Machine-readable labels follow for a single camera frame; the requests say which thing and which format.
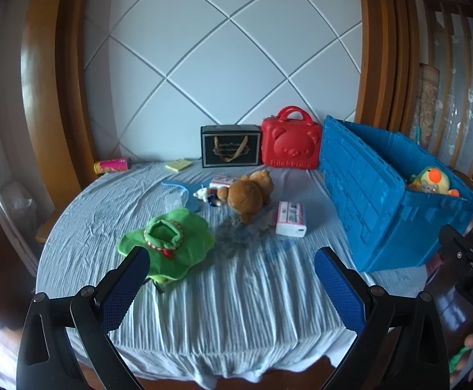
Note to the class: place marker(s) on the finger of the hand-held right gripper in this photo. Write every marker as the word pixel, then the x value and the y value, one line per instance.
pixel 458 250

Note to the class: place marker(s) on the small white plush bear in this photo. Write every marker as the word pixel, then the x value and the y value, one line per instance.
pixel 203 195

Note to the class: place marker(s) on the blue plastic crate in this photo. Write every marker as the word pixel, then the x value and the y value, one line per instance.
pixel 366 195

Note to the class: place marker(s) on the wooden wall frame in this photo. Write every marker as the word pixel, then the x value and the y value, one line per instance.
pixel 49 89
pixel 383 48

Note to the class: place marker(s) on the wooden glass door cabinet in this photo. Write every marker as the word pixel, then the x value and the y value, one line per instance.
pixel 460 69

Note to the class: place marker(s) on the pink and white tissue pack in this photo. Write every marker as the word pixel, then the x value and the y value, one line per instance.
pixel 291 219
pixel 222 180

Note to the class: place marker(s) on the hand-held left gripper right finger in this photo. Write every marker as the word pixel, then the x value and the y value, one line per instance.
pixel 340 288

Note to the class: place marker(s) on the grey mesh cloth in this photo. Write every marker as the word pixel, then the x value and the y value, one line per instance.
pixel 232 239

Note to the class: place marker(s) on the light blue striped tablecloth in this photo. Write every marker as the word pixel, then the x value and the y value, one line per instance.
pixel 236 300

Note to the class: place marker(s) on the black gift bag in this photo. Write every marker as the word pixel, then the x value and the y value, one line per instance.
pixel 230 146

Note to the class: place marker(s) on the orange and green plush toy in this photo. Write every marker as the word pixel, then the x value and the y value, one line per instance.
pixel 433 180

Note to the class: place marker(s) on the pink and yellow can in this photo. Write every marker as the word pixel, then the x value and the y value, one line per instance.
pixel 112 165

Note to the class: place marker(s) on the yellow sticky note pad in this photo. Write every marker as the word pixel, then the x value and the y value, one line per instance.
pixel 178 165

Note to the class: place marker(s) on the green plush hat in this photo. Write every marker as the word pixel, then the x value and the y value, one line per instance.
pixel 187 248

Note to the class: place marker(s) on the person's right hand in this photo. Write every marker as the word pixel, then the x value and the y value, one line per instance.
pixel 470 340

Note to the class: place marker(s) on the brown teddy bear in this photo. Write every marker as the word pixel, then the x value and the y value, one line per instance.
pixel 246 197

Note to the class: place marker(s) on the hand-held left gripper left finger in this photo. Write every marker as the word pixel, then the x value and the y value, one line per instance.
pixel 124 288

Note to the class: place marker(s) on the clear plastic cup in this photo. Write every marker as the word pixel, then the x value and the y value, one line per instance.
pixel 173 201

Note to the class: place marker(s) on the red bear face case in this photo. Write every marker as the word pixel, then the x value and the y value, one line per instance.
pixel 289 142

